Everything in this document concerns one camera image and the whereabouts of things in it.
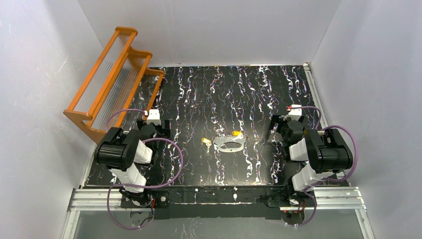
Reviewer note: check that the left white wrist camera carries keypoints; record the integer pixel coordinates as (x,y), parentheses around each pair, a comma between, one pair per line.
(153,117)

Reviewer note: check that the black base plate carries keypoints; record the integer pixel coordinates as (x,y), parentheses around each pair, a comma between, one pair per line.
(217,202)

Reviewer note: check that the yellow tagged key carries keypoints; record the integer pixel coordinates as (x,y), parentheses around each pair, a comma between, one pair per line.
(207,142)
(237,134)

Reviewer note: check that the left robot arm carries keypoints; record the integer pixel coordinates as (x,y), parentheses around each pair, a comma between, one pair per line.
(121,151)

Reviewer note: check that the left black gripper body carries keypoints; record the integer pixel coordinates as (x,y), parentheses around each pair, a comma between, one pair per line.
(158,127)

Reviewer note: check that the orange wooden rack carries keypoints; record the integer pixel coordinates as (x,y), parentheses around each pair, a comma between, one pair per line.
(107,92)

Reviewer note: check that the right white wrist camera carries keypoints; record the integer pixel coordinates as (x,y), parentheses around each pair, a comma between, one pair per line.
(294,112)

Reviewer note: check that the white keyring holder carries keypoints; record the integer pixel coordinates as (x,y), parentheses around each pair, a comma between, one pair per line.
(230,144)

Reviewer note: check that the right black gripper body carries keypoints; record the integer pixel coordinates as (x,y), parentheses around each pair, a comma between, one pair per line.
(283,123)

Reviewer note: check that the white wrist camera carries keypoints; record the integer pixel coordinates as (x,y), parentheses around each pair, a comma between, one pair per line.
(294,112)
(153,117)

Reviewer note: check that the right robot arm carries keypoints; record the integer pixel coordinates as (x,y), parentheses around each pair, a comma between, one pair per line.
(322,154)

